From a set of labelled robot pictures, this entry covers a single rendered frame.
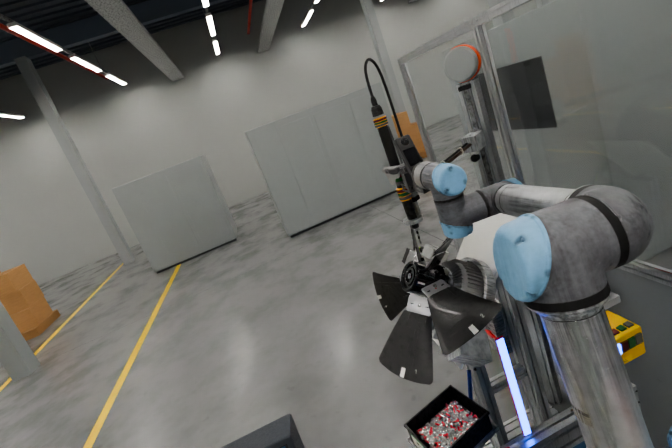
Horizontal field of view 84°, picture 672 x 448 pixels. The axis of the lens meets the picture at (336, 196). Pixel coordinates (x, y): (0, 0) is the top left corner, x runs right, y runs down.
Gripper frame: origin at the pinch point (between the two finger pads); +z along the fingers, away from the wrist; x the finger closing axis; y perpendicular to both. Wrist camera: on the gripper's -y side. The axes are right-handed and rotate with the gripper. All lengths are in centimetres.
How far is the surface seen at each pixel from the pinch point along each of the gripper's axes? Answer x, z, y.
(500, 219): 36, 9, 38
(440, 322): -7, -14, 50
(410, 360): -18, 0, 69
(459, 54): 57, 39, -26
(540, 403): 32, 10, 126
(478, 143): 49, 31, 12
